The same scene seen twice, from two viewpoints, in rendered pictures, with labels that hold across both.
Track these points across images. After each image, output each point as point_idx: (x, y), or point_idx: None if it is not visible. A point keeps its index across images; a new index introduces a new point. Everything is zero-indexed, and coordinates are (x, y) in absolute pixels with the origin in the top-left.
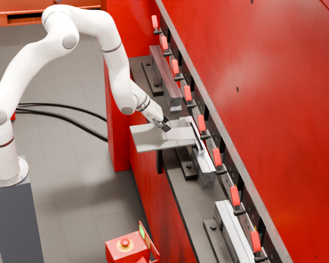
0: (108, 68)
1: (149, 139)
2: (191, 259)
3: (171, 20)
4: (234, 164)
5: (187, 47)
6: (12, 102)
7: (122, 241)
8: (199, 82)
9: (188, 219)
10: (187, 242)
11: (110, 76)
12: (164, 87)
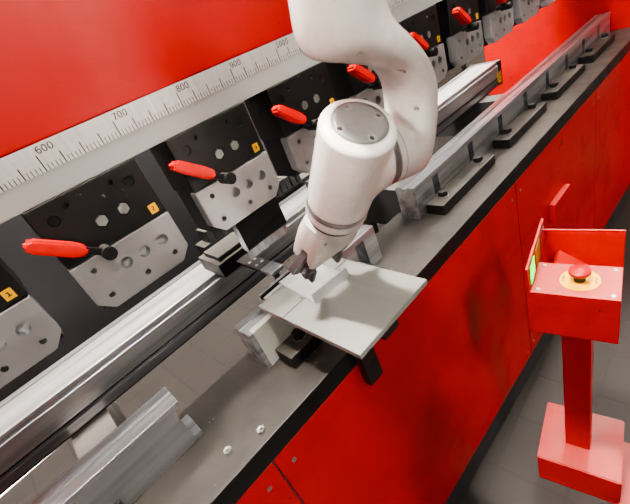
0: (386, 2)
1: (368, 295)
2: (488, 235)
3: None
4: (425, 10)
5: (174, 65)
6: None
7: (585, 268)
8: (281, 56)
9: (453, 226)
10: (476, 238)
11: (403, 29)
12: (112, 483)
